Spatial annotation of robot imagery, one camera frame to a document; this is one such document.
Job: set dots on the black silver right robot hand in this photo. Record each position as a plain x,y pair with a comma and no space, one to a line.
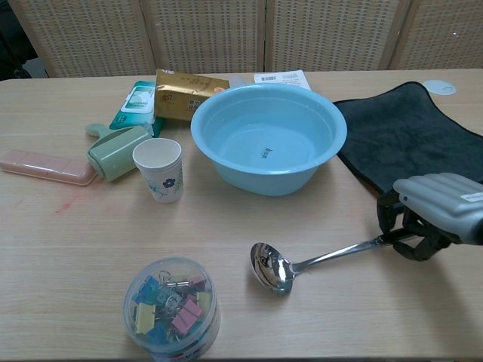
437,196

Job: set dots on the stainless steel ladle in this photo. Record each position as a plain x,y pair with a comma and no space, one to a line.
269,265

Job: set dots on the black microfibre cloth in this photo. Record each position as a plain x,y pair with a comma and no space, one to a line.
407,132

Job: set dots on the white round table cap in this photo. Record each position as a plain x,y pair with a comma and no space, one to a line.
439,86

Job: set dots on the light blue plastic basin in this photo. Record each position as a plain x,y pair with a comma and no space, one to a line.
264,151

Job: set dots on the white printed packet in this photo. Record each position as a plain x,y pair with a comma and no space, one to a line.
283,79

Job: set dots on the clear plastic wrapper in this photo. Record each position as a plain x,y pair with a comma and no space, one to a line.
241,81

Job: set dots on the white floral paper cup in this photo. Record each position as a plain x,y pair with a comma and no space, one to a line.
162,181

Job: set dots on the gold tissue pack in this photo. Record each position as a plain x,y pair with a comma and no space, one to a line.
181,94

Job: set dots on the wooden woven folding screen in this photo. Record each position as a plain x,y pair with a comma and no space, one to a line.
207,37

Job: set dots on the clear tub of binder clips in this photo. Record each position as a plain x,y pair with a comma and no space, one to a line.
170,301

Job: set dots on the green wet wipes pack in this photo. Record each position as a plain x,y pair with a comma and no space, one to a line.
136,102

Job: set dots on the green lint roller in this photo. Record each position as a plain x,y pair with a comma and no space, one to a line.
117,151

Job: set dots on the pink plastic case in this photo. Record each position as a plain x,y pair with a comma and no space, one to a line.
45,166

